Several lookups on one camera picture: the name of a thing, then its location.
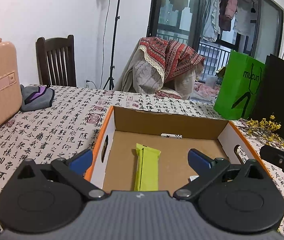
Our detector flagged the green paper shopping bag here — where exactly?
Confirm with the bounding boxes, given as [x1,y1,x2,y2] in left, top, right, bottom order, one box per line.
[214,51,265,120]

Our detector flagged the hanging laundry clothes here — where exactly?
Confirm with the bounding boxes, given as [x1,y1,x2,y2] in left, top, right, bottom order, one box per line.
[201,0,256,42]

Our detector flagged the red patterned draped blanket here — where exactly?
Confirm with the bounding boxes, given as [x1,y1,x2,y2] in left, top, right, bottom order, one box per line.
[114,36,205,100]

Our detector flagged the yellow dried flowers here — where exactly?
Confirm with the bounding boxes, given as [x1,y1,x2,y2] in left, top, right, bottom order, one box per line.
[243,114,284,148]

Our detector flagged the grey purple folded cloth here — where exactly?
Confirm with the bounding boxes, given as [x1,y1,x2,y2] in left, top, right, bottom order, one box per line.
[20,85,55,112]

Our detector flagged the orange cardboard box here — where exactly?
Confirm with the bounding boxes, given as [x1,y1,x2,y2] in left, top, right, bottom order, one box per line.
[85,106,263,193]

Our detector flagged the lime green snack packet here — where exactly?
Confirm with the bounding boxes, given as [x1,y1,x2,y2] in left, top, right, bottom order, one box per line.
[134,144,161,191]

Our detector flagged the dark wooden chair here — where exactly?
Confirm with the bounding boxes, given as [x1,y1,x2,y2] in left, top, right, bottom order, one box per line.
[36,35,76,87]

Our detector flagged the black paper shopping bag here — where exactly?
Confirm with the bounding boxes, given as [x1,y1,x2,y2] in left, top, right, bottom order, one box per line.
[250,54,284,139]

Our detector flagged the black studio light stand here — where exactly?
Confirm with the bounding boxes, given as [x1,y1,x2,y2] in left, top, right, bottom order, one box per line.
[103,0,121,90]

